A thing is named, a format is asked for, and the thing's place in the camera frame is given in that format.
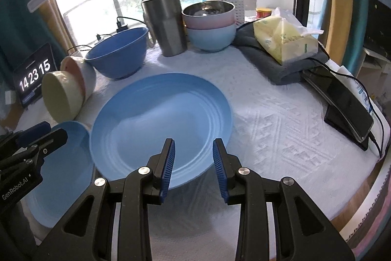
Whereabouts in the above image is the large blue plate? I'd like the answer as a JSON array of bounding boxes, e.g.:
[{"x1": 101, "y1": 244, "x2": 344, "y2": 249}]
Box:
[{"x1": 89, "y1": 73, "x2": 233, "y2": 191}]

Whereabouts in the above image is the black charger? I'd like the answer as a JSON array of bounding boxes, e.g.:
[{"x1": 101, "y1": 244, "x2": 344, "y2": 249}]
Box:
[{"x1": 115, "y1": 18, "x2": 131, "y2": 33}]

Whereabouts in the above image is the yellow tissue pack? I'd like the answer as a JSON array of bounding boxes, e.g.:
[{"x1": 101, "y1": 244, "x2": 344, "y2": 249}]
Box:
[{"x1": 253, "y1": 7, "x2": 324, "y2": 65}]

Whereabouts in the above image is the orange jar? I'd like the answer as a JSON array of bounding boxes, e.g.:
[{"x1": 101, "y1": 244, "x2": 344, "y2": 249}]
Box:
[{"x1": 256, "y1": 7, "x2": 273, "y2": 20}]

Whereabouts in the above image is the pink steel-lined bowl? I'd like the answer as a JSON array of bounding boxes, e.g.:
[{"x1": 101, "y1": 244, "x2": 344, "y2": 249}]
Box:
[{"x1": 182, "y1": 1, "x2": 236, "y2": 30}]

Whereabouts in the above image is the white wipes packet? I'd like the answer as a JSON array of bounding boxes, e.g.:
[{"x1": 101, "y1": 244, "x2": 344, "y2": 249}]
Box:
[{"x1": 325, "y1": 61, "x2": 382, "y2": 116}]

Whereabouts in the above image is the white plastic basket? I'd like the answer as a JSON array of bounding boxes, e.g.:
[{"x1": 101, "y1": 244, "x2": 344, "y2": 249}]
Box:
[{"x1": 205, "y1": 0, "x2": 246, "y2": 23}]

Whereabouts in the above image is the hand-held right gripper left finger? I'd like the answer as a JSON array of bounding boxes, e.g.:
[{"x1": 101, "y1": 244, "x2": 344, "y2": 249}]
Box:
[{"x1": 32, "y1": 138, "x2": 176, "y2": 261}]

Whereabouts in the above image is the white bowl with pink inside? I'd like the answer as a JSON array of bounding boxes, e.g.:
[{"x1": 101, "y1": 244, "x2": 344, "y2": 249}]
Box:
[{"x1": 60, "y1": 56, "x2": 97, "y2": 101}]

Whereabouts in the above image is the patterned floor mat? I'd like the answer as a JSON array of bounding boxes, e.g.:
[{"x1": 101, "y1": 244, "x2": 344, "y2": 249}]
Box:
[{"x1": 344, "y1": 168, "x2": 391, "y2": 251}]

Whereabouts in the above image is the cream ceramic bowl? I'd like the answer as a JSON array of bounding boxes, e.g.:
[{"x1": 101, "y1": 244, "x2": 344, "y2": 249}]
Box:
[{"x1": 42, "y1": 71, "x2": 85, "y2": 124}]

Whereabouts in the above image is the teal curtain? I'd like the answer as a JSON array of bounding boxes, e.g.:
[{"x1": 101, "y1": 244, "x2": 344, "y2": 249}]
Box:
[
  {"x1": 0, "y1": 0, "x2": 66, "y2": 79},
  {"x1": 344, "y1": 0, "x2": 371, "y2": 76}
]

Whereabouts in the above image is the dark blue bowl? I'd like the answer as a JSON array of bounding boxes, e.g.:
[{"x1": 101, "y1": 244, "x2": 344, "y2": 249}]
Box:
[{"x1": 85, "y1": 27, "x2": 149, "y2": 80}]

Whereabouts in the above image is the black monitor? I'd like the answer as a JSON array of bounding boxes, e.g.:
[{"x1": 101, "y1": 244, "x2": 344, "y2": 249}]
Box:
[{"x1": 363, "y1": 0, "x2": 391, "y2": 57}]

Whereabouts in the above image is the small blue plate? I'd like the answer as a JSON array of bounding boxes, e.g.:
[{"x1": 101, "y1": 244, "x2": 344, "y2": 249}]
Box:
[{"x1": 26, "y1": 121, "x2": 95, "y2": 228}]

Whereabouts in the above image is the black phone cable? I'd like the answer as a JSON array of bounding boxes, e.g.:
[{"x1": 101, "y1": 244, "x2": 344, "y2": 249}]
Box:
[{"x1": 304, "y1": 44, "x2": 386, "y2": 158}]

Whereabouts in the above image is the black tablet clock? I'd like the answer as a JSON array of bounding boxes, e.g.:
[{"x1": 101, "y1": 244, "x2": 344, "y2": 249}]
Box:
[{"x1": 12, "y1": 42, "x2": 57, "y2": 109}]

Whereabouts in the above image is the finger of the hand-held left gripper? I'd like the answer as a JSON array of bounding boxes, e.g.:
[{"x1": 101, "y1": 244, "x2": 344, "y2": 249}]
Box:
[
  {"x1": 15, "y1": 122, "x2": 51, "y2": 147},
  {"x1": 31, "y1": 128, "x2": 68, "y2": 155}
]

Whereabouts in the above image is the black charger cable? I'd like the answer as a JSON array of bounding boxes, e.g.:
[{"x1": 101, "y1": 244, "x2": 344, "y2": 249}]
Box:
[{"x1": 118, "y1": 16, "x2": 148, "y2": 27}]

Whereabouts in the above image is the stainless steel tumbler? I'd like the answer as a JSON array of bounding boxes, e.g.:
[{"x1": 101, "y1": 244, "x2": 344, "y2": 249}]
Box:
[{"x1": 141, "y1": 0, "x2": 188, "y2": 57}]

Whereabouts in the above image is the grey folded towel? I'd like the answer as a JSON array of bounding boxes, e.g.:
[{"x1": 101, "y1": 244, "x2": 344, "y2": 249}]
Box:
[{"x1": 234, "y1": 21, "x2": 329, "y2": 86}]

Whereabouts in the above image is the white desk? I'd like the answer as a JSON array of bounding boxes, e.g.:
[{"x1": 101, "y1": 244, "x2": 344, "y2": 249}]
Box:
[{"x1": 356, "y1": 47, "x2": 391, "y2": 102}]

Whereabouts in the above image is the black smartphone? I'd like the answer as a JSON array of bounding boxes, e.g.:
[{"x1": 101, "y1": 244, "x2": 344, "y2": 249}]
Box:
[{"x1": 302, "y1": 65, "x2": 375, "y2": 141}]

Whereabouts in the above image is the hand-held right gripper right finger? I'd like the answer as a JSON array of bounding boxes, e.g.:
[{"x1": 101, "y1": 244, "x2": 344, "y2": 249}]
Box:
[{"x1": 213, "y1": 138, "x2": 350, "y2": 261}]

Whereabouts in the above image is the black lamp cable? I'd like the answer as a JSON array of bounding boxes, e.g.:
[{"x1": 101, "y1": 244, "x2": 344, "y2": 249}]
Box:
[{"x1": 66, "y1": 45, "x2": 94, "y2": 56}]

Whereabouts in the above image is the black power bank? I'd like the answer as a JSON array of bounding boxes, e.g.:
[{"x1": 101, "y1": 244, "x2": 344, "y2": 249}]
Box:
[{"x1": 324, "y1": 105, "x2": 371, "y2": 151}]

